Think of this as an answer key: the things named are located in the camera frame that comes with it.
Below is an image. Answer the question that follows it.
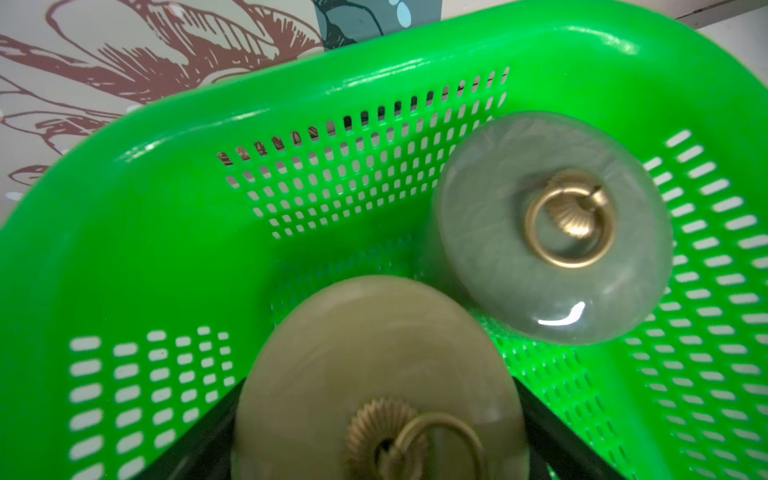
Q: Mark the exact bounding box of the yellow tea canister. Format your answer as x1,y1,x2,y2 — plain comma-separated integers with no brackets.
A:
231,275,530,479

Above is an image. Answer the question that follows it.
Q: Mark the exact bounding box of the green tea canister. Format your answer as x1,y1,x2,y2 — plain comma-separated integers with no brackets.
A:
424,112,674,345

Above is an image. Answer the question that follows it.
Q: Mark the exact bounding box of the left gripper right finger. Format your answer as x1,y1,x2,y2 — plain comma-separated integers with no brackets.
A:
513,378,625,480

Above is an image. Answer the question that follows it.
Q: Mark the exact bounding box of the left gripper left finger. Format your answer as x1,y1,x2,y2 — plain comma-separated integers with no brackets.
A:
135,380,245,480

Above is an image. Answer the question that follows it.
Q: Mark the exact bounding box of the green plastic basket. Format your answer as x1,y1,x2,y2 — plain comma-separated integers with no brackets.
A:
1,1,767,479

